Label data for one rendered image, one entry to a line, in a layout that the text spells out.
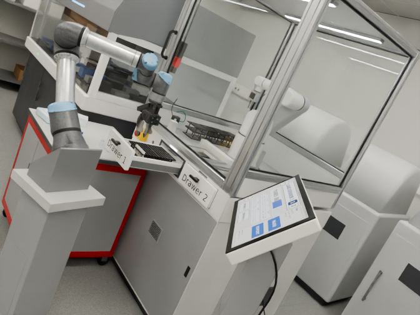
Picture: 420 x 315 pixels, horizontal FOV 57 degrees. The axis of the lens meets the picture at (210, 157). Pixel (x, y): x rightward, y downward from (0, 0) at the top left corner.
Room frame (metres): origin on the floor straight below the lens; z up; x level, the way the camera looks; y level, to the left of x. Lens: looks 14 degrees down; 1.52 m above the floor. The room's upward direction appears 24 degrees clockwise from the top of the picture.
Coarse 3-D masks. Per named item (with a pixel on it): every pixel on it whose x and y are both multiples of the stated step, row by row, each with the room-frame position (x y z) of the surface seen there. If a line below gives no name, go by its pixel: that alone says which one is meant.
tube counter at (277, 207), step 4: (280, 196) 1.47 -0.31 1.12; (272, 200) 1.46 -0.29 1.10; (276, 200) 1.44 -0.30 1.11; (280, 200) 1.43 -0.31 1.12; (272, 204) 1.41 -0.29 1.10; (276, 204) 1.40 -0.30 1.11; (280, 204) 1.38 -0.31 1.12; (272, 208) 1.37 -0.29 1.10; (276, 208) 1.36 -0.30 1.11; (280, 208) 1.34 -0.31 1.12; (272, 212) 1.33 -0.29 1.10; (276, 212) 1.31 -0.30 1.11; (280, 212) 1.30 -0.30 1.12
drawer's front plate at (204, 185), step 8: (184, 168) 2.01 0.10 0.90; (192, 168) 1.98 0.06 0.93; (184, 176) 1.99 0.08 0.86; (200, 176) 1.91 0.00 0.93; (184, 184) 1.97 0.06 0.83; (200, 184) 1.89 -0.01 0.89; (208, 184) 1.85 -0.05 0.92; (192, 192) 1.91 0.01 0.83; (208, 192) 1.84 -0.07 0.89; (200, 200) 1.86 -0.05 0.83; (208, 200) 1.82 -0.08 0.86
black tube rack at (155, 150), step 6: (138, 144) 2.06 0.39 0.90; (144, 144) 2.11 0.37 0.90; (150, 144) 2.15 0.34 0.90; (144, 150) 2.01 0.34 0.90; (150, 150) 2.05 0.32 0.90; (156, 150) 2.10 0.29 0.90; (162, 150) 2.16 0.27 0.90; (144, 156) 2.00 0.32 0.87; (150, 156) 1.96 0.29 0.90; (156, 156) 1.99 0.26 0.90; (162, 156) 2.05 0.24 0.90; (168, 156) 2.09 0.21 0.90
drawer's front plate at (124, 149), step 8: (112, 136) 1.99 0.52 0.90; (120, 136) 1.96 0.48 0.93; (120, 144) 1.92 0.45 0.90; (128, 144) 1.89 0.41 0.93; (112, 152) 1.95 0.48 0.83; (120, 152) 1.90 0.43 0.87; (128, 152) 1.84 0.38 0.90; (120, 160) 1.88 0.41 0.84; (128, 160) 1.83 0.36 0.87; (128, 168) 1.83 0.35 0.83
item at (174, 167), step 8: (152, 144) 2.20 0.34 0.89; (168, 152) 2.20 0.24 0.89; (136, 160) 1.87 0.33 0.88; (144, 160) 1.90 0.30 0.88; (152, 160) 1.94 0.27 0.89; (176, 160) 2.13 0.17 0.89; (144, 168) 1.91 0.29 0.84; (152, 168) 1.95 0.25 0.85; (160, 168) 1.98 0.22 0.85; (168, 168) 2.01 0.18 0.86; (176, 168) 2.05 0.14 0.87
